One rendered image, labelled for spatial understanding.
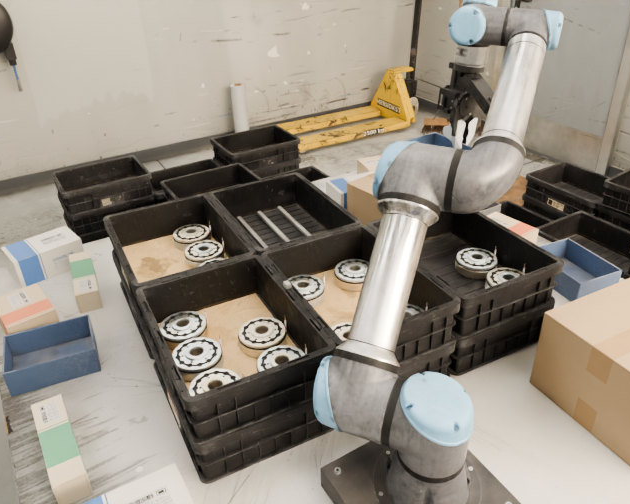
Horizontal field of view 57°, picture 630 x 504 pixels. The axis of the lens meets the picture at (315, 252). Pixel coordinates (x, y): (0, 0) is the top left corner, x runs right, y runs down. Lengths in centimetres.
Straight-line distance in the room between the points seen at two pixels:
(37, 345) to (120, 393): 30
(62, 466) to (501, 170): 97
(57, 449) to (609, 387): 107
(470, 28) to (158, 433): 106
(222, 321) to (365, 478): 49
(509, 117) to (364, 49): 422
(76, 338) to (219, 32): 335
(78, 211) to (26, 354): 128
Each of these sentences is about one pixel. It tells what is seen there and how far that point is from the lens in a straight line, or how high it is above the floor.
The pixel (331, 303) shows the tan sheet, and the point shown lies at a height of 83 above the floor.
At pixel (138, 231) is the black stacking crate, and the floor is 87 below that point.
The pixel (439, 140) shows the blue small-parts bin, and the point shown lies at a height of 112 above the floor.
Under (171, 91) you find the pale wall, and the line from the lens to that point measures 457.
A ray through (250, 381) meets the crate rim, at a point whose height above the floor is 93.
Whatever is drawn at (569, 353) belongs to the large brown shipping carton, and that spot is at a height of 85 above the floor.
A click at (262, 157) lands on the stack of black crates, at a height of 54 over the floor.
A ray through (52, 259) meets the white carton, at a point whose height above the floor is 76.
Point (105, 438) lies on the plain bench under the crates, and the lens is 135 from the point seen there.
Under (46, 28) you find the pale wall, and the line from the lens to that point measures 432.
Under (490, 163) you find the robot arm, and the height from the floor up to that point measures 126.
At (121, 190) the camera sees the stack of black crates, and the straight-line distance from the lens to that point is 282.
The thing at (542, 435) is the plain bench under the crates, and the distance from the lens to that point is 133.
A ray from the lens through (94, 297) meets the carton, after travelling 171.
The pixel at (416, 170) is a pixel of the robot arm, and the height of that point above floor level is 124.
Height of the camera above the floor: 165
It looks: 31 degrees down
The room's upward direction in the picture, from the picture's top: 2 degrees counter-clockwise
